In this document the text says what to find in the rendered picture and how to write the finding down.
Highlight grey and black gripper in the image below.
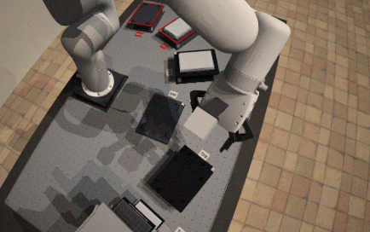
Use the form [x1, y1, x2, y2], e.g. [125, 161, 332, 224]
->
[190, 71, 259, 153]

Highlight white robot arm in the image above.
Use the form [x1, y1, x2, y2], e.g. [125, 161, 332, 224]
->
[43, 0, 291, 141]

